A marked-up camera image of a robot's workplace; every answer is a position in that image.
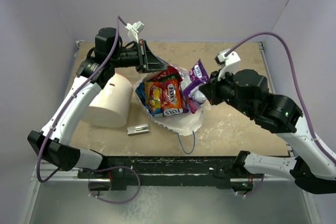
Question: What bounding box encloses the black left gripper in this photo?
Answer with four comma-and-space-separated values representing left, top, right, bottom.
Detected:
110, 39, 167, 74

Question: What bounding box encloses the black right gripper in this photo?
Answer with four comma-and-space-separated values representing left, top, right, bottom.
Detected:
201, 67, 255, 117

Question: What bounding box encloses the purple snack packet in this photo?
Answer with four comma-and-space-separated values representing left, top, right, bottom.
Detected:
180, 59, 209, 104

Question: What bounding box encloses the orange Fox's candy bag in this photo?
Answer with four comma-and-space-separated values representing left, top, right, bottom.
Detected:
144, 81, 182, 110

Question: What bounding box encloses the blue checkered paper bag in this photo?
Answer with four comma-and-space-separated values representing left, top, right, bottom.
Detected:
133, 56, 205, 155

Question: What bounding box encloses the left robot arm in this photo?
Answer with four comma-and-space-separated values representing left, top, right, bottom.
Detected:
27, 22, 167, 178

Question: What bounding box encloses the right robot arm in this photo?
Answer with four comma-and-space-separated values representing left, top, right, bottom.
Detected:
200, 69, 335, 195

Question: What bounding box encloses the purple Fox's berries bag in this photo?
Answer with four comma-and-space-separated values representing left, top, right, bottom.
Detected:
163, 103, 203, 117

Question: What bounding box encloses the green snack packet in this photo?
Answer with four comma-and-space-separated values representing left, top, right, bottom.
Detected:
158, 74, 183, 86

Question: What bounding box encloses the white paper roll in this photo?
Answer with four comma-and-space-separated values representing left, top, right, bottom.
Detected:
81, 73, 133, 127

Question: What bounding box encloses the small silver metal block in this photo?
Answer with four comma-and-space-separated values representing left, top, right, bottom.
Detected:
127, 124, 150, 136

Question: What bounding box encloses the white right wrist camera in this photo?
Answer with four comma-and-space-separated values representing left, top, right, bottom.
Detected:
215, 49, 240, 81

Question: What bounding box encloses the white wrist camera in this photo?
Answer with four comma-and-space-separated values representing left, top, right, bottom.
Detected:
125, 21, 145, 42
215, 49, 240, 81

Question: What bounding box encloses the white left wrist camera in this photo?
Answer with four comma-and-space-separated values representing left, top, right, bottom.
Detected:
125, 21, 145, 42

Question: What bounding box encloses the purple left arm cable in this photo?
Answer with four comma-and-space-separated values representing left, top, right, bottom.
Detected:
36, 15, 141, 204

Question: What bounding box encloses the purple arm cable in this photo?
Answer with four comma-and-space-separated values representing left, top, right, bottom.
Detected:
227, 31, 336, 198
36, 15, 141, 204

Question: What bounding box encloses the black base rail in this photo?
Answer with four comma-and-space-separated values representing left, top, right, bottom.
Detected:
78, 156, 261, 191

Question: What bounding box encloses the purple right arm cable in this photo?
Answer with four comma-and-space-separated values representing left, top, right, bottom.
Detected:
227, 31, 336, 198

